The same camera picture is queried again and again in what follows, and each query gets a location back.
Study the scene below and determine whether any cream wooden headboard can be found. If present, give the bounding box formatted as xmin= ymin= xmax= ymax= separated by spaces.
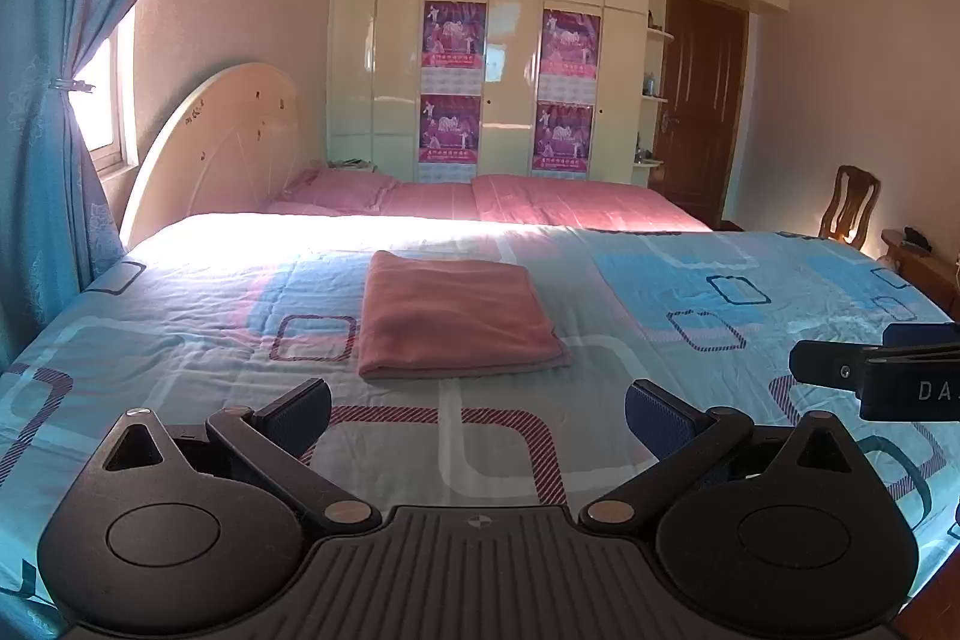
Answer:
xmin=120 ymin=61 xmax=305 ymax=251

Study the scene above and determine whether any purple wall poster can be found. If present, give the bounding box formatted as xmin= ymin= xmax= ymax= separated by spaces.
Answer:
xmin=418 ymin=94 xmax=481 ymax=163
xmin=532 ymin=100 xmax=595 ymax=175
xmin=422 ymin=0 xmax=488 ymax=68
xmin=540 ymin=8 xmax=602 ymax=79

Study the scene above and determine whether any pink bed cover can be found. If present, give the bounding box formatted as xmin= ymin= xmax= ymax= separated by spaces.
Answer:
xmin=259 ymin=164 xmax=713 ymax=234

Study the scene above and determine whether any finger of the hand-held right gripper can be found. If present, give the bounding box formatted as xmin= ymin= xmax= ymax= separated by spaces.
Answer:
xmin=790 ymin=338 xmax=865 ymax=396
xmin=883 ymin=322 xmax=960 ymax=350

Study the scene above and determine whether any pink garment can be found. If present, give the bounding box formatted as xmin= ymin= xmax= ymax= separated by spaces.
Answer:
xmin=356 ymin=250 xmax=575 ymax=382

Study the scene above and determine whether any wooden chair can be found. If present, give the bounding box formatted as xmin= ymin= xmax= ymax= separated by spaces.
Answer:
xmin=817 ymin=164 xmax=882 ymax=245

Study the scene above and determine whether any blue floral curtain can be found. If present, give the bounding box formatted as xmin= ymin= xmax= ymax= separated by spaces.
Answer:
xmin=0 ymin=0 xmax=203 ymax=378

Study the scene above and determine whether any window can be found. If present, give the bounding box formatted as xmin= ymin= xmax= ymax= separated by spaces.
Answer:
xmin=75 ymin=2 xmax=143 ymax=176

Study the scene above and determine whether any wooden side table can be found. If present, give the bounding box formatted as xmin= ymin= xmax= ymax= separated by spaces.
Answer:
xmin=881 ymin=226 xmax=960 ymax=311

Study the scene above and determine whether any brown wooden door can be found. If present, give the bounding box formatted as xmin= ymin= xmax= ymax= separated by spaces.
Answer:
xmin=651 ymin=0 xmax=751 ymax=229

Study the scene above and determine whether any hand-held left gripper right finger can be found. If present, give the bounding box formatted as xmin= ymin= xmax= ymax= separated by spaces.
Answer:
xmin=577 ymin=379 xmax=863 ymax=528

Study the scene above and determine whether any pink pillow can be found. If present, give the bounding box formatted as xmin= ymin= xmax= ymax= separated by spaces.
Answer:
xmin=281 ymin=166 xmax=398 ymax=215

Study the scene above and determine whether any cream corner shelf unit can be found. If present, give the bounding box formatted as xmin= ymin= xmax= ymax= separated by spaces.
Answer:
xmin=634 ymin=0 xmax=676 ymax=170

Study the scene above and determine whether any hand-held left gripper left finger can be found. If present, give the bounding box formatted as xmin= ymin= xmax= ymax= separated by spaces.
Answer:
xmin=101 ymin=377 xmax=383 ymax=532

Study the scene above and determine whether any bed with patterned blue sheet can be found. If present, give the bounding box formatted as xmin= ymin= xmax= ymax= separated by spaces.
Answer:
xmin=0 ymin=212 xmax=960 ymax=640

